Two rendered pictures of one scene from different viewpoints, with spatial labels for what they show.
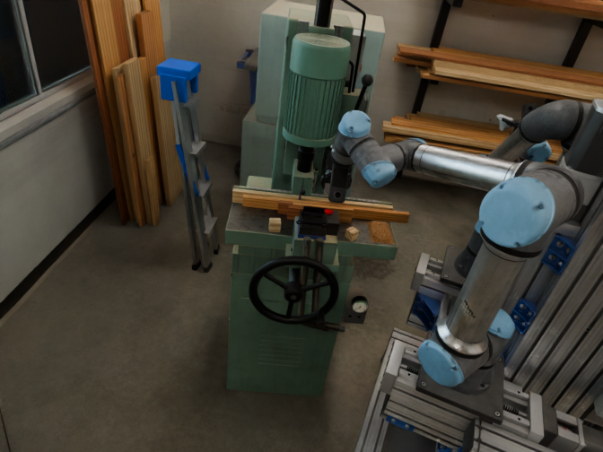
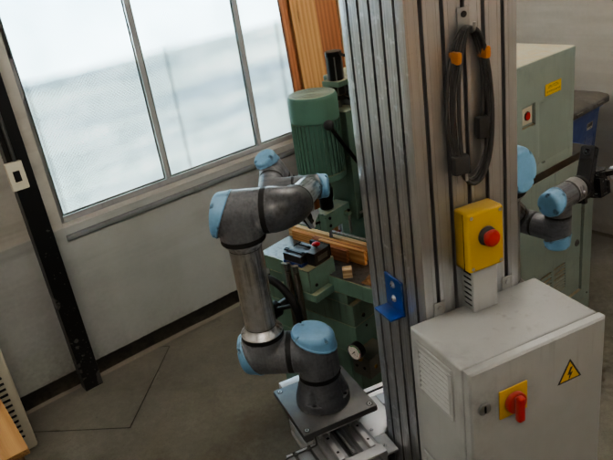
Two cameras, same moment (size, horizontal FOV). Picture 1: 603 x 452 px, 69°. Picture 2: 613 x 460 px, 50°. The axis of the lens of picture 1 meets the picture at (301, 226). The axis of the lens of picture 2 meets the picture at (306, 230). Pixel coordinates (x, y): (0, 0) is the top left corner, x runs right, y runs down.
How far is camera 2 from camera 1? 171 cm
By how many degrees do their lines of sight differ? 46
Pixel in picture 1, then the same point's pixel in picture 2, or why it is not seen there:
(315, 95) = (299, 139)
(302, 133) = (301, 172)
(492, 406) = (310, 424)
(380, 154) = (266, 182)
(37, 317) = (212, 332)
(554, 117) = not seen: hidden behind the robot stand
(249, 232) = (273, 257)
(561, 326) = (392, 369)
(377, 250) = (364, 292)
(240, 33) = not seen: hidden behind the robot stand
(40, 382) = (183, 375)
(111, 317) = not seen: hidden behind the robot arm
